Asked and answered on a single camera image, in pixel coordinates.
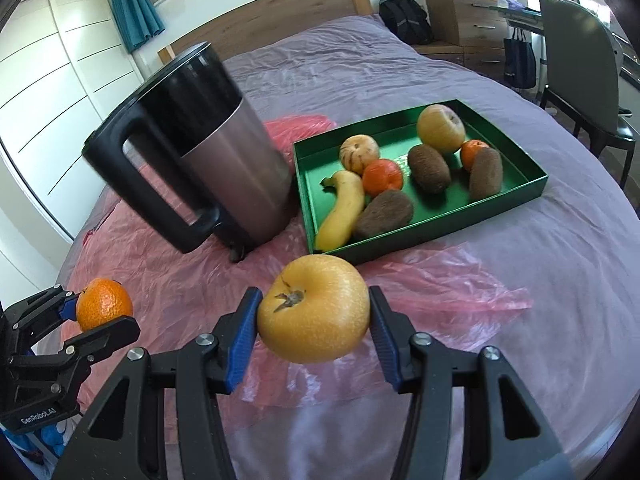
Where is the pink plastic sheet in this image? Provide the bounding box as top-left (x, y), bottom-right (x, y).
top-left (75, 114), bottom-right (533, 431)

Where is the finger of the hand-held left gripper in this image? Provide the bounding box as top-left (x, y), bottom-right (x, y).
top-left (7, 316), bottom-right (142, 396)
top-left (5, 285), bottom-right (83, 356)

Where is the black backpack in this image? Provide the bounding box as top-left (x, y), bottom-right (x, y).
top-left (378, 0), bottom-right (435, 46)

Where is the large yellow-red apple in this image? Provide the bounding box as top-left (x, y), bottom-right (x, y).
top-left (417, 104), bottom-right (467, 156)

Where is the green cardboard box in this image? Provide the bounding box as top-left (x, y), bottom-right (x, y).
top-left (291, 98), bottom-right (550, 266)

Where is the wooden dresser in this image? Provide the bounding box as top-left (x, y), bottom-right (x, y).
top-left (415, 0), bottom-right (516, 83)

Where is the cluttered desk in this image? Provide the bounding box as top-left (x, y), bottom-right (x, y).
top-left (490, 0), bottom-right (546, 36)

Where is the small yellow apple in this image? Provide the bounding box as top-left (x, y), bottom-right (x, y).
top-left (256, 254), bottom-right (372, 365)

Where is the person's left hand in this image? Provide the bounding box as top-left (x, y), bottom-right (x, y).
top-left (7, 417), bottom-right (68, 461)

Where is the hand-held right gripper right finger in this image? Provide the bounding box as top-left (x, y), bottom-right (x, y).
top-left (367, 285), bottom-right (576, 480)

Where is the black and steel electric kettle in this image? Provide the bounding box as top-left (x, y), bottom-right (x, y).
top-left (82, 41), bottom-right (300, 263)

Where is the wooden headboard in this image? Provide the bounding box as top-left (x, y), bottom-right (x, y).
top-left (157, 0), bottom-right (375, 66)

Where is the brown kiwi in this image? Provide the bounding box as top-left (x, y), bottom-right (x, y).
top-left (354, 189), bottom-right (415, 241)
top-left (468, 147), bottom-right (504, 201)
top-left (407, 144), bottom-right (452, 195)

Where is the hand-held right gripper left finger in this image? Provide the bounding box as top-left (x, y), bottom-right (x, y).
top-left (60, 287), bottom-right (264, 480)

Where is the yellow banana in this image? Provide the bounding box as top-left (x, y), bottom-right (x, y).
top-left (314, 170), bottom-right (367, 252)

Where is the grey chair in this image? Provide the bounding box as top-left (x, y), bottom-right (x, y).
top-left (539, 0), bottom-right (640, 188)

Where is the orange mandarin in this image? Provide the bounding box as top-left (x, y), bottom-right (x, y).
top-left (362, 158), bottom-right (404, 197)
top-left (76, 278), bottom-right (134, 332)
top-left (460, 139), bottom-right (492, 171)

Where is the striped pepino melon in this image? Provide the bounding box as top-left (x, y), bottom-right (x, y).
top-left (339, 134), bottom-right (381, 175)

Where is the white wardrobe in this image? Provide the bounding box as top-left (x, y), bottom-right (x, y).
top-left (0, 0), bottom-right (146, 241)

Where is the teal curtain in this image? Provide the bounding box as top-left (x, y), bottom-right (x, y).
top-left (105, 0), bottom-right (166, 53)

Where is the black shopping bag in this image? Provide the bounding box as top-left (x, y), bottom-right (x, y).
top-left (502, 27), bottom-right (538, 90)

